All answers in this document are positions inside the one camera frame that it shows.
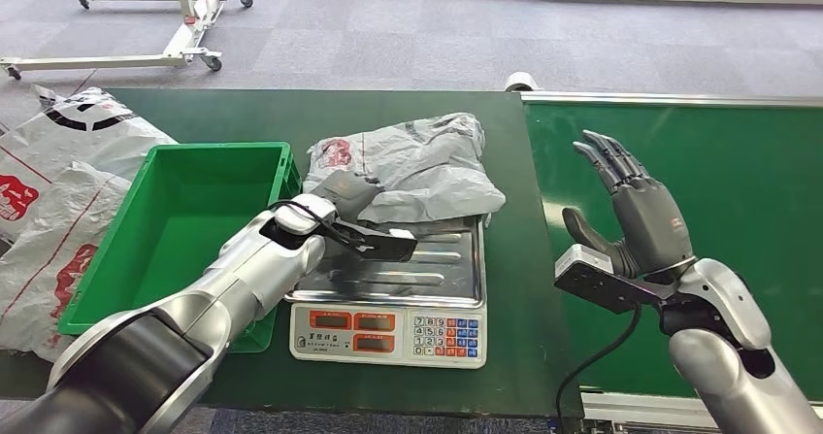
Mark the electronic weighing scale steel pan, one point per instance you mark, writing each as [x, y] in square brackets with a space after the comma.
[386, 334]

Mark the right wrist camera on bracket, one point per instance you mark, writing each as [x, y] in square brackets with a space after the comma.
[591, 280]

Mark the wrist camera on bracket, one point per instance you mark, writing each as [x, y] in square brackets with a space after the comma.
[386, 248]
[591, 280]

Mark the green plastic basket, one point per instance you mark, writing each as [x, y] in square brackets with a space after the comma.
[180, 225]

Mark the grey plastic mailer package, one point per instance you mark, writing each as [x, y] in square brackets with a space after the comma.
[418, 167]

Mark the white wheeled stand frame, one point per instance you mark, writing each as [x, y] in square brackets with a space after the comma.
[190, 26]

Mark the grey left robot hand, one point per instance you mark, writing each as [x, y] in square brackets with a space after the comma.
[347, 193]

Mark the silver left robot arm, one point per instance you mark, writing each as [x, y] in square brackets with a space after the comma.
[193, 328]

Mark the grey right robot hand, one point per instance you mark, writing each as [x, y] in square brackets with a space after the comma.
[649, 219]

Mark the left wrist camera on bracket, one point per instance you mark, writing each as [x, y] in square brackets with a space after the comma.
[386, 248]

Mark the green conveyor belt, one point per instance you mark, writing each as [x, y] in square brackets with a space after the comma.
[739, 161]

